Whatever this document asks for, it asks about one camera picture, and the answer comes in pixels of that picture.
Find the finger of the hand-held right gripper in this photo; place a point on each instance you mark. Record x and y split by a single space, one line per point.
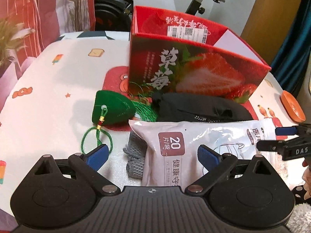
285 130
291 149

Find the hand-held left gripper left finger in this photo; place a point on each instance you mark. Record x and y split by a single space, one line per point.
98 157

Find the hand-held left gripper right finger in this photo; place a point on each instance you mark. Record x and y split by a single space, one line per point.
207 157

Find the grey knitted cloth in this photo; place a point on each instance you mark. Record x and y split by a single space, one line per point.
136 165

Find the white face mask packet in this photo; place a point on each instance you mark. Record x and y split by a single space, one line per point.
170 131

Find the black eye mask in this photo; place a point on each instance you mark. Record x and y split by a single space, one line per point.
184 104

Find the red strawberry print box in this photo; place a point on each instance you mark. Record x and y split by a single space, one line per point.
150 63

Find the person's right hand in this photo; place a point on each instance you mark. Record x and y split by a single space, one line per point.
307 174

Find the orange dish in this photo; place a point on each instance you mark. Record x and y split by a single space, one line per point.
292 106

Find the black dotted cloth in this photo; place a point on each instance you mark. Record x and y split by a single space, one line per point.
300 194

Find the green tasselled sachet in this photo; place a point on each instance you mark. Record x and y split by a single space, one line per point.
114 106

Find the white fluffy cloth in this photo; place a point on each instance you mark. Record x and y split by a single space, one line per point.
302 217

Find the teal curtain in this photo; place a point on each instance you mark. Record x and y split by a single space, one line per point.
296 53

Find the wooden door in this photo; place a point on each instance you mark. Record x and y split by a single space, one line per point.
272 17

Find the black exercise bike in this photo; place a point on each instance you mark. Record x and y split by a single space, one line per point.
111 7

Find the red printed hanging cloth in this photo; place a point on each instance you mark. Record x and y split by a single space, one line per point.
24 17

